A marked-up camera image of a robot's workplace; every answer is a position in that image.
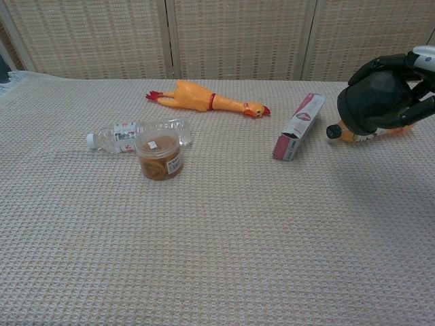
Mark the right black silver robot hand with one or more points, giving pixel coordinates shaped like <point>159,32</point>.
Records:
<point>408,85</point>

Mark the orange drink bottle black cap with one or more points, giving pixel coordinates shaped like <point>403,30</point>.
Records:
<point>340,133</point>

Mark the pink white toothpaste box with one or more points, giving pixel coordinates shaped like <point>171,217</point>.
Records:
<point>300,125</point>

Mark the woven bamboo folding screen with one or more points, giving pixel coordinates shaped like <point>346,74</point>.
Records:
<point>238,37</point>

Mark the yellow rubber chicken toy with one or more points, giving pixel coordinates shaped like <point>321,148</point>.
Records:
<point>204,98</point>

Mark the beige woven fringed tablecloth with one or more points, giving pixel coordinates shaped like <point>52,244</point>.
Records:
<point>217,237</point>

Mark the clear jar brown contents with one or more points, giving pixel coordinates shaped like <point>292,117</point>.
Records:
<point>159,159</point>

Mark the clear plastic water bottle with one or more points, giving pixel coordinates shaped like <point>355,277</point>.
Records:
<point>112,136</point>

